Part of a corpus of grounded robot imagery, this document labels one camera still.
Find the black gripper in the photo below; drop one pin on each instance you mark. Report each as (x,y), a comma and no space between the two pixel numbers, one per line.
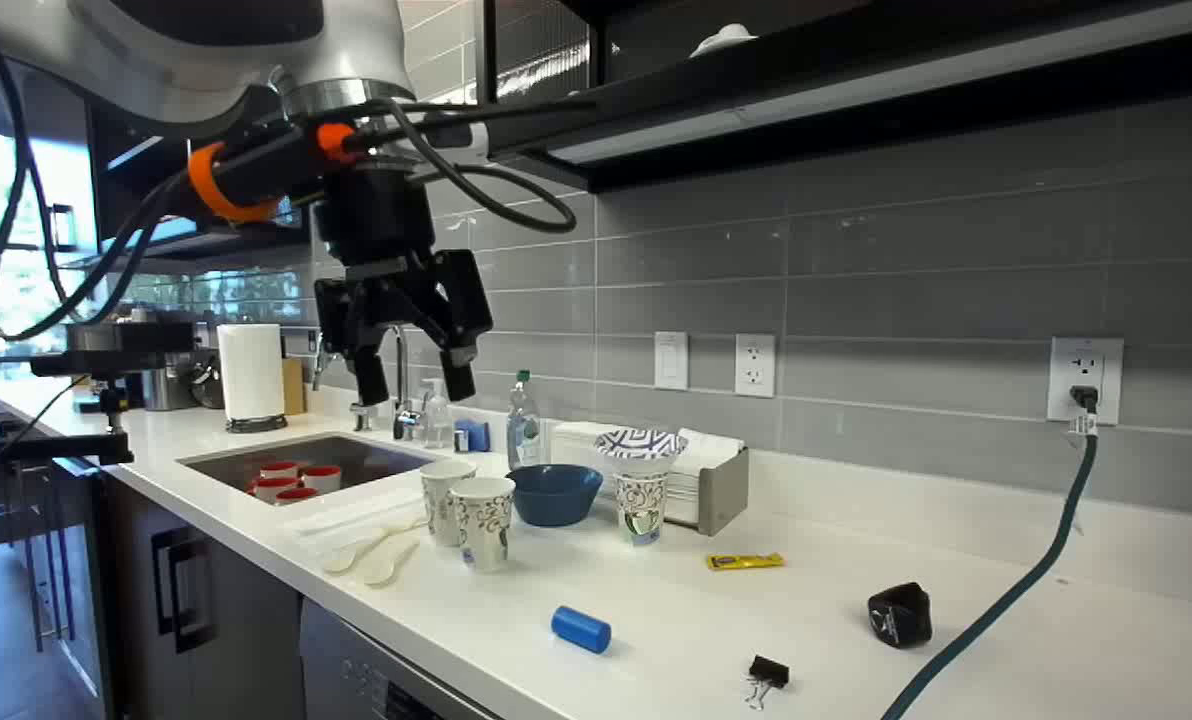
(379,221)

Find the blue cylinder object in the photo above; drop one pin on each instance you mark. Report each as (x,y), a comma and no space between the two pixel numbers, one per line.
(581,631)

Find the small black object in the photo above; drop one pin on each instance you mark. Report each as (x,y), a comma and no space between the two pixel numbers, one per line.
(902,612)

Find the sink faucet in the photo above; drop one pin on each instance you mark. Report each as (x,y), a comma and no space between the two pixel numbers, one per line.
(400,385)

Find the small wooden box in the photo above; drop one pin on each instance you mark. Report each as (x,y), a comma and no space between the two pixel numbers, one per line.
(293,385)

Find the blue sponge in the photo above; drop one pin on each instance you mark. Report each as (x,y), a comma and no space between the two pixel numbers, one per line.
(475,438)

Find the steel sink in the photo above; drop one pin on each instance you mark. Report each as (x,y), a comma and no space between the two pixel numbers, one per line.
(358,459)

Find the clear bottle with green cap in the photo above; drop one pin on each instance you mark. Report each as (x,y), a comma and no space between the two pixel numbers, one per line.
(524,424)

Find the white paper towel roll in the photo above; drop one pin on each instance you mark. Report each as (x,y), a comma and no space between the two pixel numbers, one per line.
(250,374)

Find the red cup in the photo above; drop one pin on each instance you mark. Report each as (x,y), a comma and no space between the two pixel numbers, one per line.
(323,478)
(296,494)
(268,488)
(277,469)

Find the blue bowl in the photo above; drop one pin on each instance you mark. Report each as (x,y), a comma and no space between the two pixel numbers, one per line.
(555,488)

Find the white plastic spoon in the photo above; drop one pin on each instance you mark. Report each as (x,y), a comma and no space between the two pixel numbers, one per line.
(389,561)
(362,551)

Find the patterned paper bowl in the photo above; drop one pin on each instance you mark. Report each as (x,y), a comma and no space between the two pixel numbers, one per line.
(643,446)

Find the black coffee machine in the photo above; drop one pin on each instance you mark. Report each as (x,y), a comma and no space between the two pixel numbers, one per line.
(120,352)

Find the patterned cup under paper bowl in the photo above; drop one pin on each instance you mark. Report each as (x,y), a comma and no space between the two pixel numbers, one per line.
(643,504)

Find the dishwasher front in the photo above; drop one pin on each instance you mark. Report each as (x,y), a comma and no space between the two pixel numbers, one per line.
(358,665)

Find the clear napkin holder with napkins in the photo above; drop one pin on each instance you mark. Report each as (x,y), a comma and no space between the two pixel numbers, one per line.
(717,494)

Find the small dark jar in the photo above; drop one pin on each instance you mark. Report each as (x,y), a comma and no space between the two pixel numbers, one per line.
(63,226)

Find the black side table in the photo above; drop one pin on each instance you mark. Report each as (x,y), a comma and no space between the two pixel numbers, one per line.
(38,446)

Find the yellow packet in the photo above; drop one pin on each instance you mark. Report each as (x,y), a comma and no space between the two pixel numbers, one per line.
(746,561)

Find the black binder clip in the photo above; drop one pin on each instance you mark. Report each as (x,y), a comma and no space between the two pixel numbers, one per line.
(768,671)

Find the black upper cabinet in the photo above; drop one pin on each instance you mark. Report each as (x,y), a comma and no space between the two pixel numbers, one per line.
(888,42)

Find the black wrist camera orange bands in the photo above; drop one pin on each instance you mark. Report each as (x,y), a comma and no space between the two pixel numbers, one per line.
(268,162)

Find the white switch plate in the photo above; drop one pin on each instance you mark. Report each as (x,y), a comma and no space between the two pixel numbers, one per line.
(668,363)

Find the white wall outlet with plug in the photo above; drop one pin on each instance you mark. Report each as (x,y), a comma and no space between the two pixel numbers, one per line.
(1087,363)

